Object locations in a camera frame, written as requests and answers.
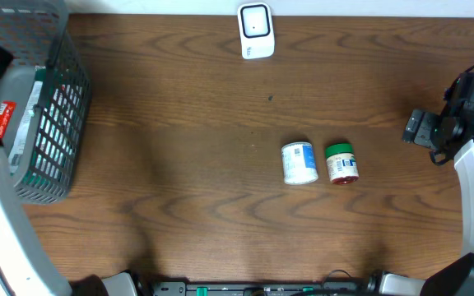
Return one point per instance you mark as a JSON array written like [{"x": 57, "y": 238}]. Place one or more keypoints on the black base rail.
[{"x": 179, "y": 288}]

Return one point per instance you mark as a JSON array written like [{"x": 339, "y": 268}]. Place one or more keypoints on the red sachet packet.
[{"x": 7, "y": 109}]

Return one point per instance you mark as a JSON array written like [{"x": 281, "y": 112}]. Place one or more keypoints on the green white pouch packet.
[{"x": 19, "y": 143}]

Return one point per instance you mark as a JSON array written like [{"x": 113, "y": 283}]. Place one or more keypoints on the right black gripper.
[{"x": 420, "y": 127}]

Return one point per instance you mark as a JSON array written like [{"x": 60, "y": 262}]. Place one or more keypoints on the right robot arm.
[{"x": 458, "y": 277}]

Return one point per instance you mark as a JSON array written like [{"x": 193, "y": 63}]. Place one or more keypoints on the green lid glass jar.
[{"x": 341, "y": 164}]

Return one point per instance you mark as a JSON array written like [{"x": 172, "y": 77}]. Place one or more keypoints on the white blue label container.
[{"x": 299, "y": 164}]

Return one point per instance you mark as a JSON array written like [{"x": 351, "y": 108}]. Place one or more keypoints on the grey plastic mesh basket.
[{"x": 35, "y": 33}]

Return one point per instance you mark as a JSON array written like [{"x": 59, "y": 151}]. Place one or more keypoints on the white barcode scanner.
[{"x": 256, "y": 30}]

